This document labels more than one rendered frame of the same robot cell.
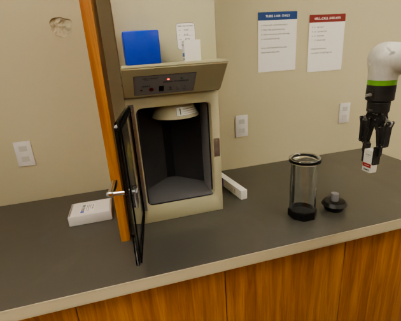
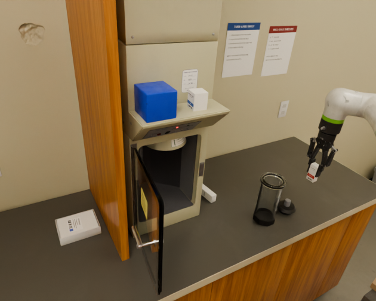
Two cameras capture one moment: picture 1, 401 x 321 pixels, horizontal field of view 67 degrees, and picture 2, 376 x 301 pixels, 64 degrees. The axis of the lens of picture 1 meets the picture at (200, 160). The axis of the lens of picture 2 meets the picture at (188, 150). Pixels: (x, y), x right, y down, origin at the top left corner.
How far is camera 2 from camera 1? 50 cm
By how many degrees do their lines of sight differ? 20
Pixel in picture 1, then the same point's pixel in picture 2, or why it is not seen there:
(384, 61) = (339, 106)
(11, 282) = not seen: outside the picture
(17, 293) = not seen: outside the picture
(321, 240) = (282, 244)
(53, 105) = (22, 116)
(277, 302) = (243, 288)
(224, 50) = not seen: hidden behind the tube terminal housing
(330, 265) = (282, 256)
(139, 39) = (160, 100)
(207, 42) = (206, 85)
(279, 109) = (234, 108)
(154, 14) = (165, 63)
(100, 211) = (91, 228)
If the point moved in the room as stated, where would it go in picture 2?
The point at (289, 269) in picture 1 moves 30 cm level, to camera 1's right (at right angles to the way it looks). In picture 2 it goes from (256, 265) to (314, 253)
